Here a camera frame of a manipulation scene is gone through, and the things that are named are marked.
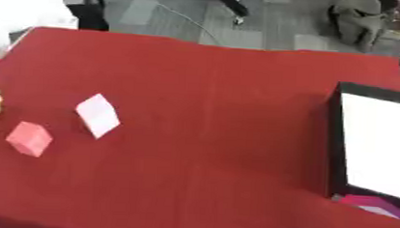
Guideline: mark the black box with white inside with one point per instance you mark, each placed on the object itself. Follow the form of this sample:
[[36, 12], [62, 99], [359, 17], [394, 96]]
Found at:
[[377, 143]]

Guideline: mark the light pink cube block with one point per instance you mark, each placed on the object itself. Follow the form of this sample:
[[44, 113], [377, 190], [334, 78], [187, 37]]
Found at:
[[98, 115]]

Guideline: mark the black chair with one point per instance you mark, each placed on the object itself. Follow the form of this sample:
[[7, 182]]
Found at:
[[84, 6]]

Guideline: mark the salmon pink cube block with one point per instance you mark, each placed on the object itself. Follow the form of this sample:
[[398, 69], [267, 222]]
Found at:
[[30, 138]]

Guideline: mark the grey bag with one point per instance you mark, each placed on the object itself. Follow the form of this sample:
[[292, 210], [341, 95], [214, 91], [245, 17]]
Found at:
[[360, 21]]

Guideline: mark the magenta purple block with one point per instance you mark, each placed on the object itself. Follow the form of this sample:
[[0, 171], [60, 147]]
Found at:
[[374, 204]]

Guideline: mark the person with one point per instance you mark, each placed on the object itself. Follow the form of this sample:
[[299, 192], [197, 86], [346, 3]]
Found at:
[[19, 14]]

